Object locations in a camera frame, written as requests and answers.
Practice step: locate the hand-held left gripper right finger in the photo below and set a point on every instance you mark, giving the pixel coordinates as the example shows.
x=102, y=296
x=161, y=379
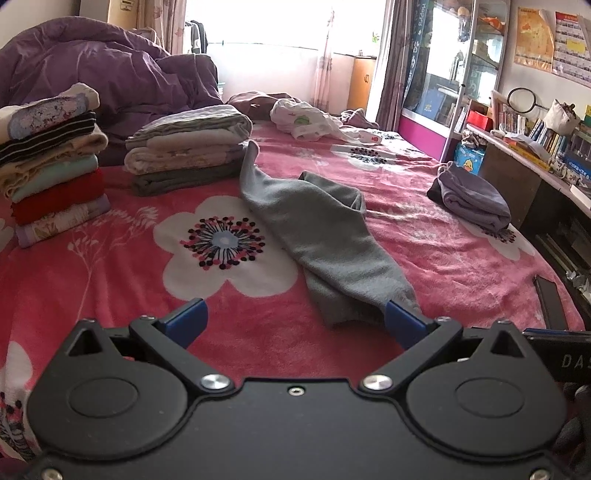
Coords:
x=406, y=323

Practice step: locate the pink floral curtain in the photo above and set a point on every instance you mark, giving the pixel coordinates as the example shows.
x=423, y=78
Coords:
x=161, y=23

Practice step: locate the black cloth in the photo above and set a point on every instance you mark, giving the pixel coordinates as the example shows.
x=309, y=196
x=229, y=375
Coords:
x=435, y=191

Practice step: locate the black phone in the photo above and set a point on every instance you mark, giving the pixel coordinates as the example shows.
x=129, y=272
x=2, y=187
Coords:
x=551, y=300

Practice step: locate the sheer pink curtain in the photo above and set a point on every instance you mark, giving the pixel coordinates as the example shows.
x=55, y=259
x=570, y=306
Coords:
x=324, y=60

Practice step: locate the purple duvet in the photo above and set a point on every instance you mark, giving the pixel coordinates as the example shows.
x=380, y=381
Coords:
x=92, y=60

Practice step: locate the folded purple garment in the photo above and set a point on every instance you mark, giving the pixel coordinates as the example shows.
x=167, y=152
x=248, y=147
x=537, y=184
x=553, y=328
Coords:
x=475, y=194

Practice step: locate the pink floral blanket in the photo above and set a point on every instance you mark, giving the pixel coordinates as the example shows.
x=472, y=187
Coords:
x=138, y=286

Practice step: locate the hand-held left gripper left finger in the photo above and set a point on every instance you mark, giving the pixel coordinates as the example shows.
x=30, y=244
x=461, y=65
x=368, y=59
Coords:
x=189, y=318

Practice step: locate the stack of folded clothes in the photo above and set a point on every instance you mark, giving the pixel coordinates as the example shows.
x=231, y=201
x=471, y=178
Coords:
x=55, y=194

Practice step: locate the mauve cloth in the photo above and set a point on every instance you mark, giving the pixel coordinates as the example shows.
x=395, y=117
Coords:
x=360, y=120
x=251, y=104

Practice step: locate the grey-green folded cloth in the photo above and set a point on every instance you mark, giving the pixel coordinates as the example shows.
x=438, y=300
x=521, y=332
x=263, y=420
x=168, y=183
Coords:
x=194, y=121

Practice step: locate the glass door cabinet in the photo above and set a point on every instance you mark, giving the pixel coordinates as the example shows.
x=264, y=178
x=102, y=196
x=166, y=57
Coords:
x=461, y=55

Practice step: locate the white garment with green print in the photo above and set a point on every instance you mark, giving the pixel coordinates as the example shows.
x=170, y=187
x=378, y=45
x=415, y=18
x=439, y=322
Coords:
x=300, y=117

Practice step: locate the person's right hand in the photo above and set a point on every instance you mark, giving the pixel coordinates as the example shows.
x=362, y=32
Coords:
x=577, y=415

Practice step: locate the orange wooden cabinet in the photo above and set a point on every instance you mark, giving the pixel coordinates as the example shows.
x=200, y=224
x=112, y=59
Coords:
x=361, y=83

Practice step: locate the calendar wall poster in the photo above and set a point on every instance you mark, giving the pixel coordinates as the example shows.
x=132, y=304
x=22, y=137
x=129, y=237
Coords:
x=572, y=46

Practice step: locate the badminton racket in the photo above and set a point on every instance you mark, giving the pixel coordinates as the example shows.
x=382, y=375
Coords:
x=521, y=98

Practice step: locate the red box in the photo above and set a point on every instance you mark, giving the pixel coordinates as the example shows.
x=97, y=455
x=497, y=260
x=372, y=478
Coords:
x=479, y=121

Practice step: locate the dark grey folded cloth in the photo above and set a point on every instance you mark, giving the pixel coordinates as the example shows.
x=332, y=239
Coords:
x=184, y=182

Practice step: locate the grey garment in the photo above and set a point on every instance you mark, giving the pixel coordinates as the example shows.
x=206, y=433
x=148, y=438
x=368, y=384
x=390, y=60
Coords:
x=332, y=240

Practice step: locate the orange wall poster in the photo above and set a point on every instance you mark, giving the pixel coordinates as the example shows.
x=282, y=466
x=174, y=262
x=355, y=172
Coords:
x=533, y=39

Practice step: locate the purple curtain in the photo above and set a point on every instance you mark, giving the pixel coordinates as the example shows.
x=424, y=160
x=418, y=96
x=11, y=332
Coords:
x=392, y=60

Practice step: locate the wooden desk shelf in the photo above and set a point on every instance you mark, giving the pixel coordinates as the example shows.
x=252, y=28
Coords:
x=517, y=152

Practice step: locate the white bag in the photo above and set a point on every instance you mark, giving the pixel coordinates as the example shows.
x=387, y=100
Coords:
x=561, y=117

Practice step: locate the white floral folded cloth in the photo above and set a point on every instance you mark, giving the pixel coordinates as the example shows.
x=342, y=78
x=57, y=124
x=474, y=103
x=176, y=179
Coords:
x=184, y=159

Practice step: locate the blue tissue box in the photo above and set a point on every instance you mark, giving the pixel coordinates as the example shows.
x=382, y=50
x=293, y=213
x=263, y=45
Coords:
x=468, y=159

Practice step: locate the hanging black and white clothes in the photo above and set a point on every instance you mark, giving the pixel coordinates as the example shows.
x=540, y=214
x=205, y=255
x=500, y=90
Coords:
x=197, y=37

